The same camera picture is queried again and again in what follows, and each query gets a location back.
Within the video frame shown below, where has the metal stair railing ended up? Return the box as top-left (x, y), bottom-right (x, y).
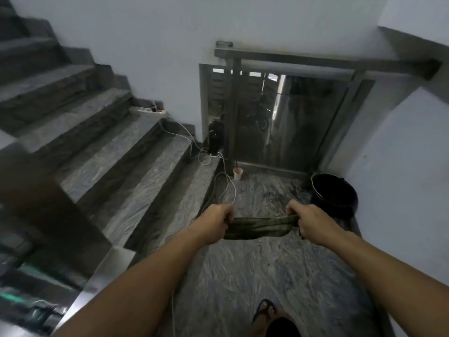
top-left (214, 41), bottom-right (442, 162)

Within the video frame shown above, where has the white cable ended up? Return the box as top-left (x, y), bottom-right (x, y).
top-left (159, 115), bottom-right (238, 214)

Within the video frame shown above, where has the dark green cloth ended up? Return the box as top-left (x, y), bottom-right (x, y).
top-left (223, 217), bottom-right (299, 241)

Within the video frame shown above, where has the person's left hand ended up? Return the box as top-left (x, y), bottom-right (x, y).
top-left (194, 203), bottom-right (235, 246)

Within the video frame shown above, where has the grey marble staircase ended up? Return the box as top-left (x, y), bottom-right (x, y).
top-left (0, 0), bottom-right (225, 249)

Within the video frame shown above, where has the black bucket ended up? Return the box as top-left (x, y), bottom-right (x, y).
top-left (310, 172), bottom-right (358, 219)

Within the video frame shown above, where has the person's left forearm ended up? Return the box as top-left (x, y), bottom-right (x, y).
top-left (53, 224), bottom-right (211, 337)

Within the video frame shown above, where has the black flip-flop sandal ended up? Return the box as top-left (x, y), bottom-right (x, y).
top-left (252, 299), bottom-right (276, 327)

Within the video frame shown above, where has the white power strip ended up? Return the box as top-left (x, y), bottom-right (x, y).
top-left (129, 106), bottom-right (167, 118)

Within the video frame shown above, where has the black device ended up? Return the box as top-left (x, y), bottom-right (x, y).
top-left (208, 120), bottom-right (224, 155)

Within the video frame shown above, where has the person's leg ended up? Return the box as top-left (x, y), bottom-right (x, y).
top-left (253, 309), bottom-right (299, 337)

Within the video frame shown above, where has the glass railing panel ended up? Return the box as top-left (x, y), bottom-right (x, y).
top-left (232, 72), bottom-right (355, 169)

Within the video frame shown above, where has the person's right hand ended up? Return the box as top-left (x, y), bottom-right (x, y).
top-left (286, 200), bottom-right (342, 247)

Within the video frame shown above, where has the person's right forearm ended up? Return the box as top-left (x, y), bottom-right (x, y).
top-left (321, 230), bottom-right (449, 337)

